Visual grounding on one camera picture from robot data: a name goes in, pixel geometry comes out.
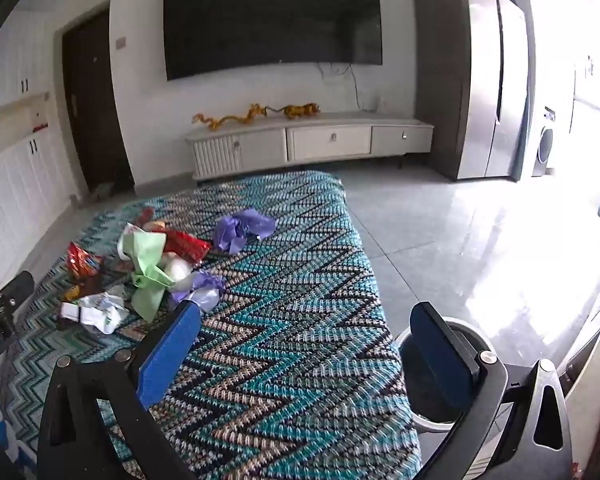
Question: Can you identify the golden dragon ornament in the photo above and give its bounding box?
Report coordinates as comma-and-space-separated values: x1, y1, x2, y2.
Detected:
191, 103, 269, 129

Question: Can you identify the orange snack wrapper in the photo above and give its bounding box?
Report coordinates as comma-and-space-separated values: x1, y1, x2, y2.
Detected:
65, 240, 105, 281

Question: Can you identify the white plastic ball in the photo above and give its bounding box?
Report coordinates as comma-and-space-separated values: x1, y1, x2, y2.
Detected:
159, 254, 194, 286

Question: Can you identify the white television cabinet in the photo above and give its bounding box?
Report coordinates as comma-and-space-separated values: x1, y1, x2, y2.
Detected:
184, 111, 435, 181

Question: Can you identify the golden tiger ornament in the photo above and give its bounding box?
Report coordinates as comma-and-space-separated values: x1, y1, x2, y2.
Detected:
267, 103, 322, 120

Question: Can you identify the silver refrigerator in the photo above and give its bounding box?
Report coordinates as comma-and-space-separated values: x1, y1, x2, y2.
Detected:
456, 0, 531, 181

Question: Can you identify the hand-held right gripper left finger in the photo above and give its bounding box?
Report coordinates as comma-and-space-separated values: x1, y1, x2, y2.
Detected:
36, 301, 203, 480

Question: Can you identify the zigzag knitted blanket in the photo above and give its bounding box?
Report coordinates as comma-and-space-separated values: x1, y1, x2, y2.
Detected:
0, 170, 424, 480

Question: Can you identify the white wrapper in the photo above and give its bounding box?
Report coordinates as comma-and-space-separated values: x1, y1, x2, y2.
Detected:
59, 287, 131, 335

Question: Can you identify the yellow red wrapper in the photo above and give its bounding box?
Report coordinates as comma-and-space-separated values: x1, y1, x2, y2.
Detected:
132, 206, 171, 234

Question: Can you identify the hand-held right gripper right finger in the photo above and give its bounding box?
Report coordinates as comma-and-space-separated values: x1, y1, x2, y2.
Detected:
408, 301, 579, 480

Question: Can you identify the hanging television cable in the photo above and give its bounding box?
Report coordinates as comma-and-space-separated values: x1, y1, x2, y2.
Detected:
317, 62, 382, 112

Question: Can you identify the purple paper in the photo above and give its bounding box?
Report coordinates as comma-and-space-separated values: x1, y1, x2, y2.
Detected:
212, 208, 280, 255

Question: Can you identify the dark brown tall cabinet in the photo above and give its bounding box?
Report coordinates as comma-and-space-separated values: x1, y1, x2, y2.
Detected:
413, 0, 474, 180

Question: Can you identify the lavender plastic bag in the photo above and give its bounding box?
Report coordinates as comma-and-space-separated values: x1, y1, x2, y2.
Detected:
167, 269, 227, 316

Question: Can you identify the white wall cupboard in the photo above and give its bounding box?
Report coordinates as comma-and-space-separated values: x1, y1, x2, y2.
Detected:
0, 9, 82, 281

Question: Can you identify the green paper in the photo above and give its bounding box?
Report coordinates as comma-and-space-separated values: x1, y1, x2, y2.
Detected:
117, 224, 189, 324

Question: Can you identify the white washing machine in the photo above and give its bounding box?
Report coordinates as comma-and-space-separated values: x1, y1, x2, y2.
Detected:
532, 105, 557, 177

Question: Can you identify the red snack packet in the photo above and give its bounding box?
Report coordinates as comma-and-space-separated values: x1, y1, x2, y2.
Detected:
162, 229, 214, 266

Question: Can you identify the dark brown door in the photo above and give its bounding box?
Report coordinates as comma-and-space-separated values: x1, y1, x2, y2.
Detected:
61, 9, 134, 194

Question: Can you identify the white bin with black liner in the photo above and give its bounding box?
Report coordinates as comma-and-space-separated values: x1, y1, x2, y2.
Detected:
394, 317, 491, 434

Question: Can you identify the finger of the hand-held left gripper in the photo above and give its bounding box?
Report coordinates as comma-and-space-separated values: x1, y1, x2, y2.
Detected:
0, 271, 35, 358

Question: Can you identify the black wall television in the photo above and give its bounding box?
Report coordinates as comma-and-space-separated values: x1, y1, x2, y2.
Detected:
162, 0, 384, 81

